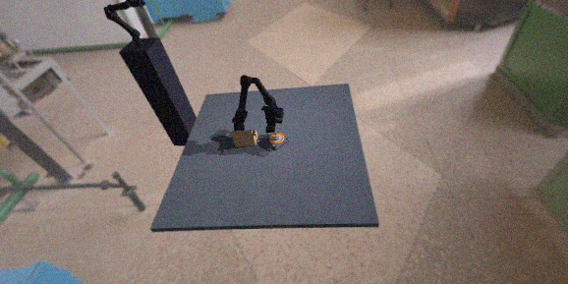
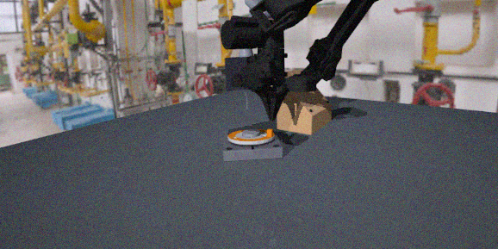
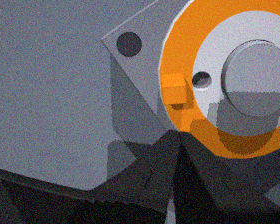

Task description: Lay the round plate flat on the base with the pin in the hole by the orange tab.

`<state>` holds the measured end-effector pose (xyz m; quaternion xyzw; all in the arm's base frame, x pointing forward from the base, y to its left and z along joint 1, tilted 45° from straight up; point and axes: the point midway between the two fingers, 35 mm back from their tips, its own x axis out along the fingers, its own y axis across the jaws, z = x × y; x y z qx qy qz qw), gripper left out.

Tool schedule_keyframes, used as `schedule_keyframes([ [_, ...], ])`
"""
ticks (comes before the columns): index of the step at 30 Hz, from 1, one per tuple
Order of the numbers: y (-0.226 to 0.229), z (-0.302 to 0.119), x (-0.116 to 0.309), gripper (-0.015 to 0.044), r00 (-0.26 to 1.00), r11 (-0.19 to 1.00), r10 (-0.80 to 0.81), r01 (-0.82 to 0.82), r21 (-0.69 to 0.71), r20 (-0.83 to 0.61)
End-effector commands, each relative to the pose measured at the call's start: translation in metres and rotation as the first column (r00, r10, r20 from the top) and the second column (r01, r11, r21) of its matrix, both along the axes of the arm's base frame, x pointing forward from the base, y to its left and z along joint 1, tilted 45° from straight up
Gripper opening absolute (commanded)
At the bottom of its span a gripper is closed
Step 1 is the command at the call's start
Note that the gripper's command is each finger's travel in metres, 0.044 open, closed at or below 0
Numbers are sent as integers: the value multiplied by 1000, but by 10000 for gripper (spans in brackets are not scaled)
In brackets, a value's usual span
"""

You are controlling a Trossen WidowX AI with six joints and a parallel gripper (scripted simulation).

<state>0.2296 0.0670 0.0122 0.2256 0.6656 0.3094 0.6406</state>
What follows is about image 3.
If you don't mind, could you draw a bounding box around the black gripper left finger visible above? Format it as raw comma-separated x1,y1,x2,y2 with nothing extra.
0,129,181,224

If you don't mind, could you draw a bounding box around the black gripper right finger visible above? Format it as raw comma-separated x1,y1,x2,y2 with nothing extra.
173,131,280,224

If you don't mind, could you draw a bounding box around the orange round plate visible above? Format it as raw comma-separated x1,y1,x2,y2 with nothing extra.
157,0,280,159

